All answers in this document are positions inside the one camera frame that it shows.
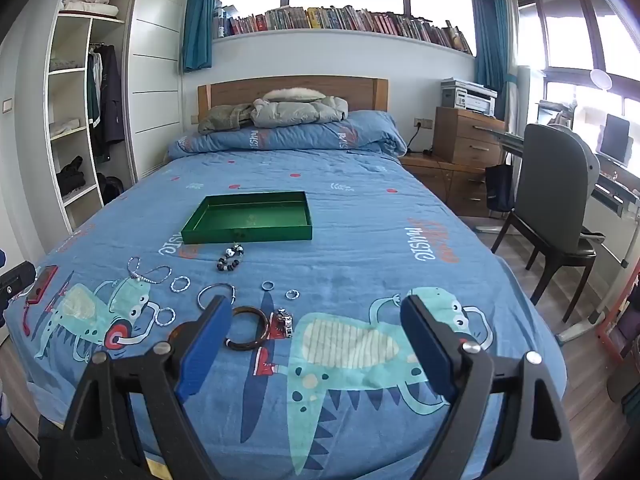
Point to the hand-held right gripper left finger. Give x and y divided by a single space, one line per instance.
202 350

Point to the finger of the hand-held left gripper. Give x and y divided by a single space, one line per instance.
17 282

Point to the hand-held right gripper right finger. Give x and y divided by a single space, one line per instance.
425 345

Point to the amber bangle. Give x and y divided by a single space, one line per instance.
172 332

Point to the thin double silver bangle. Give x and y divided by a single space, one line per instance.
204 290

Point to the dark brown bangle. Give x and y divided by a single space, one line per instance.
248 309

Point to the plain silver bangle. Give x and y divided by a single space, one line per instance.
172 285

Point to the green tray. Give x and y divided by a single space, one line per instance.
250 215

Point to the red phone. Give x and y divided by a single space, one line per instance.
41 285

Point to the black folded clothes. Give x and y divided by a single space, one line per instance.
70 177

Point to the black bag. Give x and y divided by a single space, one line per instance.
110 187

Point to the folded white clothes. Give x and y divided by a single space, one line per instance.
65 127

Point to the wooden nightstand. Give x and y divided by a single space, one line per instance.
440 180

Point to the dark hanging bag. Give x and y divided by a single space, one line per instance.
500 190

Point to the hanging dark clothes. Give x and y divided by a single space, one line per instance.
110 95

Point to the grey chair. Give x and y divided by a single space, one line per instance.
550 175

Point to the wooden drawer chest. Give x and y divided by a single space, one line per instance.
465 135

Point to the folded grey clothes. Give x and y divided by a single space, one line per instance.
65 65

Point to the folded blue duvet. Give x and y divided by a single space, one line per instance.
300 140

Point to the olive jacket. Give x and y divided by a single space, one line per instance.
225 117

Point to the white desk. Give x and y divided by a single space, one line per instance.
615 195

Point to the white wardrobe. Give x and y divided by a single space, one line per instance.
155 75

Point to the white printer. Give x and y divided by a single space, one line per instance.
470 97

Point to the grey puffer jacket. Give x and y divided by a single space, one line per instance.
295 110

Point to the wooden headboard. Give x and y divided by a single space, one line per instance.
230 92

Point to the white tower air conditioner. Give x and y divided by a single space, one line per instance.
525 100

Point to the laptop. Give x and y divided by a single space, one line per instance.
615 137

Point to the white cushion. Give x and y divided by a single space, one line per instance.
90 9

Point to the blue curtain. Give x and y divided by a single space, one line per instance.
492 40
197 25

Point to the round white desk lamp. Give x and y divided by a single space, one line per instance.
601 80

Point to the row of books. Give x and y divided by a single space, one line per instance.
350 20

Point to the side window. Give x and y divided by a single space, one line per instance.
565 30

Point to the light switch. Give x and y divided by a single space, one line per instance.
7 105

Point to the wall socket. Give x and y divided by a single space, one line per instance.
423 122

